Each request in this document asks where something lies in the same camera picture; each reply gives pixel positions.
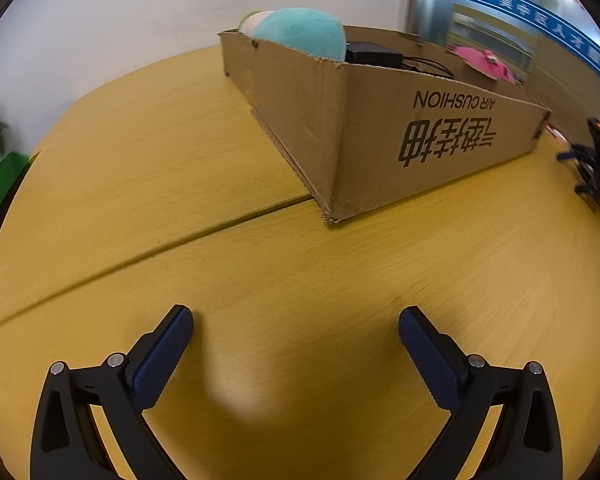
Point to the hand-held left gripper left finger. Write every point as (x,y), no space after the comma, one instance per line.
(162,355)

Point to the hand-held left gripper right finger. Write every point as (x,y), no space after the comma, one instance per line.
(430,360)

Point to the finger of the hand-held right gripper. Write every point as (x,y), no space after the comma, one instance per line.
(591,191)
(577,154)

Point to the brown cardboard box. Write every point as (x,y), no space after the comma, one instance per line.
(380,125)

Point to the wooden desktop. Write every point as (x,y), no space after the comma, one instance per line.
(280,285)

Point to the red pen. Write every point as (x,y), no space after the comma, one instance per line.
(556,132)

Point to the yellow shelf unit behind glass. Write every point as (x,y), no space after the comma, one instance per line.
(500,35)

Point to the blue banner strip on glass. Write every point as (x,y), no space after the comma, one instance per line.
(530,10)

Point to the black product box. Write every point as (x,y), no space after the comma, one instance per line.
(372,54)

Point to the teal pink green plush toy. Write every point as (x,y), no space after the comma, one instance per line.
(300,30)

